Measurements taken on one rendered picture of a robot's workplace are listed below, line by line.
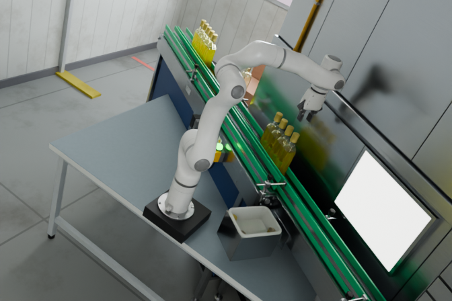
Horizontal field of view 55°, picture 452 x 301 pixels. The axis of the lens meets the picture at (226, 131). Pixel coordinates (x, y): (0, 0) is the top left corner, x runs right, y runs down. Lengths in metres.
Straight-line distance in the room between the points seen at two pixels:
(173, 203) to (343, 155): 0.84
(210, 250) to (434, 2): 1.45
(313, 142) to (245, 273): 0.72
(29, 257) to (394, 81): 2.26
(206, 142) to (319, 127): 0.60
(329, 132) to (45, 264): 1.85
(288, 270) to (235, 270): 0.29
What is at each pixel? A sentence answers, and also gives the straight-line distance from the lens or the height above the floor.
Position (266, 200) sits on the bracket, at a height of 1.03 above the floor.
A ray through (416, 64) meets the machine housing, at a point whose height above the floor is 1.89.
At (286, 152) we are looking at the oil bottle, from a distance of 2.15.
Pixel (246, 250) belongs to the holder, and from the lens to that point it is 2.03.
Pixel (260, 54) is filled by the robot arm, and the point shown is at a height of 1.72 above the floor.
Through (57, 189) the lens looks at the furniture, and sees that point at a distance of 2.75.
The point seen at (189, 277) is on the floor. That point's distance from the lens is 3.03.
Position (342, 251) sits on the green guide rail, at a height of 1.10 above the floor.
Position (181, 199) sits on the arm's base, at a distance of 2.12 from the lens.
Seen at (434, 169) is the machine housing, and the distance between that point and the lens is 1.80.
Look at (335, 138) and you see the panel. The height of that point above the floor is 1.40.
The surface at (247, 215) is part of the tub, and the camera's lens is 2.10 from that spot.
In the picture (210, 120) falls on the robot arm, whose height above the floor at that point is 1.38.
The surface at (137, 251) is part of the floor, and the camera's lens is 3.07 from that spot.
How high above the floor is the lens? 2.31
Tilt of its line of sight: 31 degrees down
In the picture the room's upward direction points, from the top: 21 degrees clockwise
